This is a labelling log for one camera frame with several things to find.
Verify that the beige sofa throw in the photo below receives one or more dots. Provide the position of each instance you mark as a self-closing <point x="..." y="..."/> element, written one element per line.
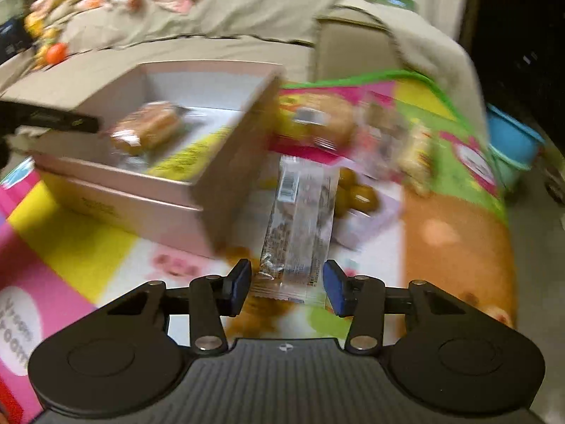
<point x="423" y="39"/>

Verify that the small brown cake packet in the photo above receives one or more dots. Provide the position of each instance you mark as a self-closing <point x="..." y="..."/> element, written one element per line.
<point x="357" y="196"/>

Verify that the red label snack packet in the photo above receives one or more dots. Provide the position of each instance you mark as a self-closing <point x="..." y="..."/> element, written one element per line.
<point x="379" y="128"/>

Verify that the orange toy ball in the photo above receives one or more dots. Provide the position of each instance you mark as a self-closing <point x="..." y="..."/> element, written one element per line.
<point x="56" y="53"/>

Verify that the colourful play mat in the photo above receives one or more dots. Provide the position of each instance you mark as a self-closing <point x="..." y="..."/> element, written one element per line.
<point x="450" y="238"/>

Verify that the pink cardboard box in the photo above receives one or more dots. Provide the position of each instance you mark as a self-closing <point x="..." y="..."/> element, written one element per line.
<point x="229" y="159"/>

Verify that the clear snack bar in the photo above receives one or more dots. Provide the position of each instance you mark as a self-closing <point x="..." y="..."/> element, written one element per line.
<point x="295" y="225"/>

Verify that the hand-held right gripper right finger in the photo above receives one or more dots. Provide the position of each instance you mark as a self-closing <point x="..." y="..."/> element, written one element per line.
<point x="333" y="289"/>

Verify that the small yellow snack packet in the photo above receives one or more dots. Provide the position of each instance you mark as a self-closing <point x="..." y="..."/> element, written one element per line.
<point x="417" y="154"/>

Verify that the beige sofa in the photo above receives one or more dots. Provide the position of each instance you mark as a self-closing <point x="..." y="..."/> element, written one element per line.
<point x="198" y="48"/>

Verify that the blue plastic bucket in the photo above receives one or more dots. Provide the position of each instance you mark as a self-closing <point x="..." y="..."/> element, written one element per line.
<point x="512" y="137"/>

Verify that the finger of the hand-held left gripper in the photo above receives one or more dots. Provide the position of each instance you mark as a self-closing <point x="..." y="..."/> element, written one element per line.
<point x="53" y="119"/>

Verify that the golden bread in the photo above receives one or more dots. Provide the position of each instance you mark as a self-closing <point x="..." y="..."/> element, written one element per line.
<point x="145" y="130"/>

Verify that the green digital clock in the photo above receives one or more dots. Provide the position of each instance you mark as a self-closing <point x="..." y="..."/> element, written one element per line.
<point x="393" y="0"/>

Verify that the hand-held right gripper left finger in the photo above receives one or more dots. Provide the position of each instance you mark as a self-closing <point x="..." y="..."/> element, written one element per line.
<point x="240" y="283"/>

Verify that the round bun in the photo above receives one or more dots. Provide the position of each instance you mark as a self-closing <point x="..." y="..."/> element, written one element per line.
<point x="326" y="123"/>

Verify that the dark blue device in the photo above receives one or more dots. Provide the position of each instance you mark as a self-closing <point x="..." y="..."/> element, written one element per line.
<point x="11" y="37"/>

